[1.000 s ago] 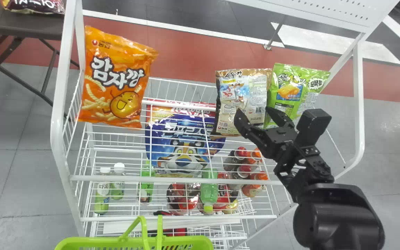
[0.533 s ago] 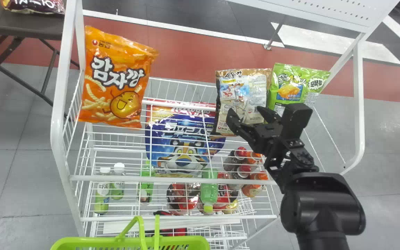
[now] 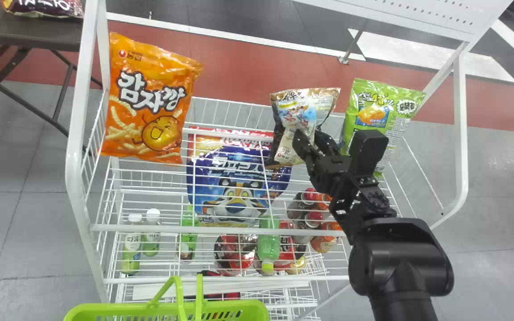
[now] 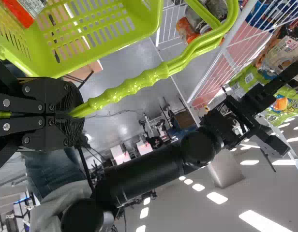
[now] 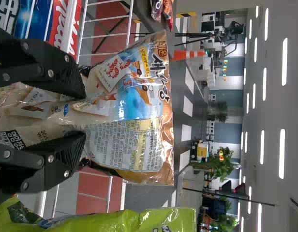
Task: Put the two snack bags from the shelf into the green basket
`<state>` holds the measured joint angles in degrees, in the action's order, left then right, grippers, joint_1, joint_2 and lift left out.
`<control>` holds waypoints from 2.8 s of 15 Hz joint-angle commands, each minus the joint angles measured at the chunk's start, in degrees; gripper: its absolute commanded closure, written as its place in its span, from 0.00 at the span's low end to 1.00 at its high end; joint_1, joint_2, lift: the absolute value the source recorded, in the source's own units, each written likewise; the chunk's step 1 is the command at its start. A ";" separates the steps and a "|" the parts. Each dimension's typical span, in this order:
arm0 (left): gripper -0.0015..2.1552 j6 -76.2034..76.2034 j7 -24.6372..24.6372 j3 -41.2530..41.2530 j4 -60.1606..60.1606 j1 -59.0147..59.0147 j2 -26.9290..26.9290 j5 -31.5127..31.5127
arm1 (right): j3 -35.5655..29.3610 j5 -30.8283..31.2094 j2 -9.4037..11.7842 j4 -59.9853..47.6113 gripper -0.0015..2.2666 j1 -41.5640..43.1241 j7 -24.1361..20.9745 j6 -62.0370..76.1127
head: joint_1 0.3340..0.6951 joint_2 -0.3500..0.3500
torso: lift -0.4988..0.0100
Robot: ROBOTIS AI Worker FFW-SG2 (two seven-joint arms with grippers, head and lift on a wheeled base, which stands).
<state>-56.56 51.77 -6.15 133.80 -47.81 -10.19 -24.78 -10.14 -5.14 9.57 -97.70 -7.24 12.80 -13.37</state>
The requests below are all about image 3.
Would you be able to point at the red noodle cup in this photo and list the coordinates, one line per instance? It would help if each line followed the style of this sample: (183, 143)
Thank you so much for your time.
(289, 256)
(234, 256)

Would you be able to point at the dark side table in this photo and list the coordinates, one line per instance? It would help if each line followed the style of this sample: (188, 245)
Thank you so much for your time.
(20, 35)

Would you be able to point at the beige snack packet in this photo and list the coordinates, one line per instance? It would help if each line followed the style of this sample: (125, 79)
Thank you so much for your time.
(299, 111)

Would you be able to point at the brown can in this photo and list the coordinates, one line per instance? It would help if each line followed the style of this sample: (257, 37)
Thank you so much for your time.
(302, 204)
(312, 221)

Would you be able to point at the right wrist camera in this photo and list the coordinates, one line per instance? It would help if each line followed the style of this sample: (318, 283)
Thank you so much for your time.
(368, 151)

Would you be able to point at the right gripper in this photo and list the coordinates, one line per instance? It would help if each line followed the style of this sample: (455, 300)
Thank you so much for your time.
(330, 171)

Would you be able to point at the orange snack packet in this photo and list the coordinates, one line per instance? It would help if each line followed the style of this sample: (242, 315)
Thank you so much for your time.
(150, 89)

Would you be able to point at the green basket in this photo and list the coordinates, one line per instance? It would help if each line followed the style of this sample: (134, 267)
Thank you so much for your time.
(167, 312)

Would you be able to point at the orange can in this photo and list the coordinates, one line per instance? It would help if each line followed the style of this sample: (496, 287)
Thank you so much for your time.
(326, 241)

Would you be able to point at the purple snack packet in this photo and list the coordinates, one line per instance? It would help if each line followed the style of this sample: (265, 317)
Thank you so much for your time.
(43, 6)

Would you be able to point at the blue cereal bag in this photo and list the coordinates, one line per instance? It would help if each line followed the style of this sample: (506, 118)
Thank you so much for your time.
(234, 174)

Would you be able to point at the green snack packet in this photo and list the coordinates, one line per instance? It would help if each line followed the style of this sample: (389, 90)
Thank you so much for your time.
(379, 107)

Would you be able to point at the green bottle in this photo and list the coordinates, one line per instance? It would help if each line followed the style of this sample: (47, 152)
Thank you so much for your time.
(268, 247)
(151, 236)
(188, 240)
(131, 249)

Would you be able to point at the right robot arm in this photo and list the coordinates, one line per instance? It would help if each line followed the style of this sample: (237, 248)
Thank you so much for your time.
(400, 258)

